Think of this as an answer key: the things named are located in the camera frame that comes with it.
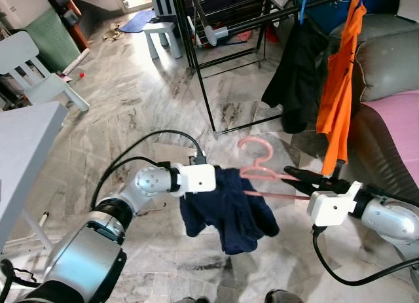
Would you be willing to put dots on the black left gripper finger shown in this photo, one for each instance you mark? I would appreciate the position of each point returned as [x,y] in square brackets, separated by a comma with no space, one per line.
[219,172]

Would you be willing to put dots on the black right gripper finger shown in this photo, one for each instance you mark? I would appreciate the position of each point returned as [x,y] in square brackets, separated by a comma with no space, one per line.
[324,188]
[308,177]

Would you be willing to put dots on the navy garment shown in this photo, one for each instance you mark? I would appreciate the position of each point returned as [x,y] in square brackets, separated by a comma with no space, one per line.
[229,211]

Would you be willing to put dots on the pink clothes hanger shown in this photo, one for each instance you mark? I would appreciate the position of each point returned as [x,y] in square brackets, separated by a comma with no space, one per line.
[262,172]

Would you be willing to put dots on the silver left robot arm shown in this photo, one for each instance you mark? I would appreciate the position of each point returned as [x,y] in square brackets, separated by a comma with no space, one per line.
[147,185]

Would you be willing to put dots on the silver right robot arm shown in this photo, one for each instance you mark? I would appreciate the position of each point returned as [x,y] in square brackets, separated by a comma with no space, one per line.
[386,218]

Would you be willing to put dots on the black metal drying rack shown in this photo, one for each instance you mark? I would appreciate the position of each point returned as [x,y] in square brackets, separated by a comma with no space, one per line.
[214,127]

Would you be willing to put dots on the orange shirt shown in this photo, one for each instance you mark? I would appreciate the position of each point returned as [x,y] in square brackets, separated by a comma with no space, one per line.
[340,87]

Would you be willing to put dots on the black garment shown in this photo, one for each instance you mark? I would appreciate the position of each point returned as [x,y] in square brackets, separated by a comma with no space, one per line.
[298,80]

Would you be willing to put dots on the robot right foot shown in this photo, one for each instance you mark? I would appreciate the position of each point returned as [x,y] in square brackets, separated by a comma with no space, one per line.
[280,296]

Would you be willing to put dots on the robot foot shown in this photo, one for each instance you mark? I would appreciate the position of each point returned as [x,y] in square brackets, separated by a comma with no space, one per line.
[190,300]
[280,296]

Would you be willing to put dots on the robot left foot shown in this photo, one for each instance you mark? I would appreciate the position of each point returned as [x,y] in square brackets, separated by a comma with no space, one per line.
[190,300]

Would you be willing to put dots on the grey sofa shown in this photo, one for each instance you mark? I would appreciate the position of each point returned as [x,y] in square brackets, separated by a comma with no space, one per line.
[386,61]

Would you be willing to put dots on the blue bag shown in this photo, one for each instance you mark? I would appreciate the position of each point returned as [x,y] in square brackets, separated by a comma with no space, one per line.
[334,12]

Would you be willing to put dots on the small red ball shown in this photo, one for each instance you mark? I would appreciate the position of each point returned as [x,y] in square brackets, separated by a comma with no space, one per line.
[81,74]

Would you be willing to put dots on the blue floor mat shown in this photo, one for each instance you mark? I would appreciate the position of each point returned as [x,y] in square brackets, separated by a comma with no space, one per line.
[139,20]

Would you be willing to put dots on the brown crumpled paper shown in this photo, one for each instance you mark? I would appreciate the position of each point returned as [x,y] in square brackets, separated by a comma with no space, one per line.
[118,33]

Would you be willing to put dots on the white paper roll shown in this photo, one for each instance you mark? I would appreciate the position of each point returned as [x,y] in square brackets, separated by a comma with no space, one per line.
[76,61]

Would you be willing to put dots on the light blue folding table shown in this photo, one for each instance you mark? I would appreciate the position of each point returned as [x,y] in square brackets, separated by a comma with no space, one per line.
[23,146]

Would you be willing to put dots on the green quilted cover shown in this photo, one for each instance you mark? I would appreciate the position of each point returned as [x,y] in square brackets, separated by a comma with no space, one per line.
[52,41]

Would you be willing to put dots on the brown wooden plank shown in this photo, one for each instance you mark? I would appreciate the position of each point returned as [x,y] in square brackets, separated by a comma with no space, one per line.
[69,18]

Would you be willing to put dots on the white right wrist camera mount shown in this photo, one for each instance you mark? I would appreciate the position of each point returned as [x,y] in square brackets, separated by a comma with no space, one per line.
[327,208]

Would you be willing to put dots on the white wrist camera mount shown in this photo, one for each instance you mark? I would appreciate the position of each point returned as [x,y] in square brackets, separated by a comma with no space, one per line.
[196,178]
[327,208]

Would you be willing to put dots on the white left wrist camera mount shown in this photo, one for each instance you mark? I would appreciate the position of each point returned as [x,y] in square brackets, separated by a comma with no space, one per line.
[196,178]

